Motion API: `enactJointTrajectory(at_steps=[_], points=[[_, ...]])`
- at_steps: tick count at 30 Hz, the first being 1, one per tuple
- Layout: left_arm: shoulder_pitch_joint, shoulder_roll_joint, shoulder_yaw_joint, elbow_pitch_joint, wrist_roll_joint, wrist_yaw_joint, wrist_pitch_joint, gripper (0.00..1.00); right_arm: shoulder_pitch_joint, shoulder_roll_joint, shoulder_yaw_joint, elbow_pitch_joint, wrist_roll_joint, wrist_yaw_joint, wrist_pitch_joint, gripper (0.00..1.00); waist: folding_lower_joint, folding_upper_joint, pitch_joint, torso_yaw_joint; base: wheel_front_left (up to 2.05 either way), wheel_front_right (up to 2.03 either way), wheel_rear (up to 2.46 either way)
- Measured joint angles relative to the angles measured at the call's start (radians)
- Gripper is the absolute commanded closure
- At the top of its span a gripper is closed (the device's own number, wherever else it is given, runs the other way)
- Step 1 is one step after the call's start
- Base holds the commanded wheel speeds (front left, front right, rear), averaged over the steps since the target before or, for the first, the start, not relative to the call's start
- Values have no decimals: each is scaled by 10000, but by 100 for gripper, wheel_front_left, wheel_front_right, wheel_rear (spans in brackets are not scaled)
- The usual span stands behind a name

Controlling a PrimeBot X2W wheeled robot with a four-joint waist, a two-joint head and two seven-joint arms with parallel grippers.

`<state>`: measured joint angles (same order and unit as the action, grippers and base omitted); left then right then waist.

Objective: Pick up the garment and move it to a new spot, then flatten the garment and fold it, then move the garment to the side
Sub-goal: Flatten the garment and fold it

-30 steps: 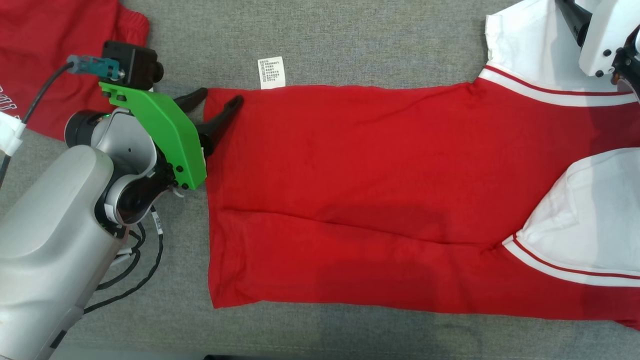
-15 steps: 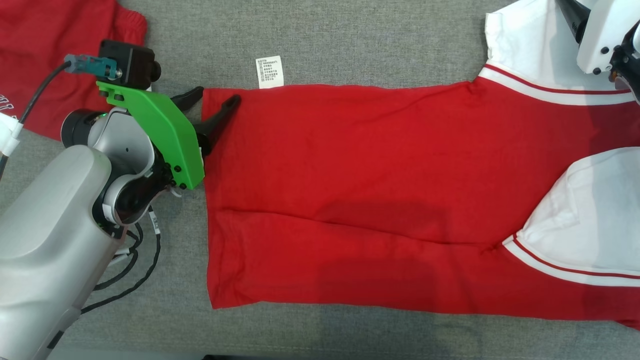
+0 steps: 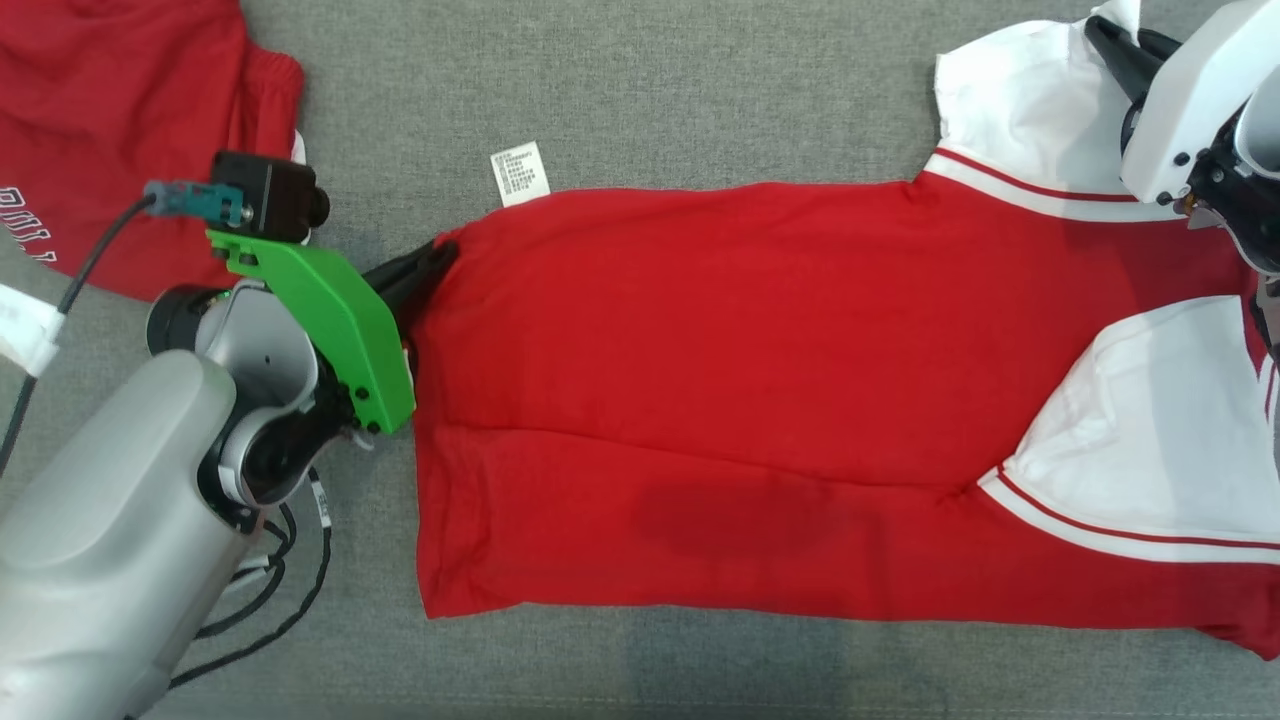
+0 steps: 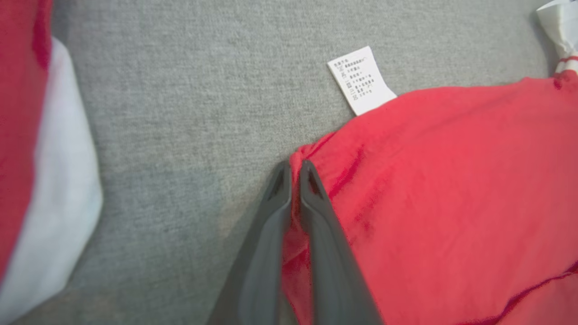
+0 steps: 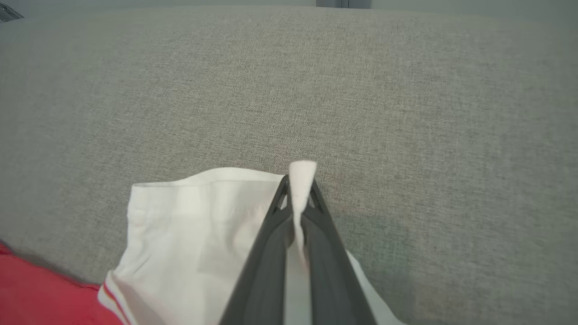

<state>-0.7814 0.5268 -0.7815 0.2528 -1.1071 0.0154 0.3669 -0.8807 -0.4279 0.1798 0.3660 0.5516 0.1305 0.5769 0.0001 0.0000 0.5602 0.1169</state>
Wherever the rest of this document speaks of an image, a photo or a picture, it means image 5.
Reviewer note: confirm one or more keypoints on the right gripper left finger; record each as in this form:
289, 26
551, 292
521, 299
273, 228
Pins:
262, 289

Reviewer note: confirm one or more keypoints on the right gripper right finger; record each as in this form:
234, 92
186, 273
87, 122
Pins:
334, 289

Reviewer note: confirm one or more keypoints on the red t-shirt with white sleeves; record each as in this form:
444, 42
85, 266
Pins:
189, 234

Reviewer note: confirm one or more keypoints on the grey metal frame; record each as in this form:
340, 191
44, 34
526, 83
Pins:
9, 12

